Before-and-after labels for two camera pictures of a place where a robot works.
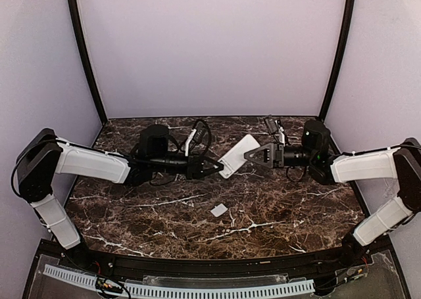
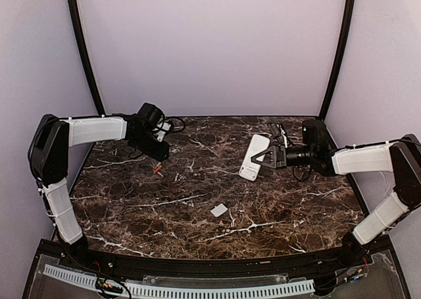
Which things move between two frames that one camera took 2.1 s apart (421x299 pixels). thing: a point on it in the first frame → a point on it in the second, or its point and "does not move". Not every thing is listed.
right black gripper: [277, 155] does not move
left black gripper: [191, 167] → [161, 151]
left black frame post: [74, 9] does not move
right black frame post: [345, 50] does not move
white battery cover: [219, 209] does not move
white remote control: [235, 158] → [249, 169]
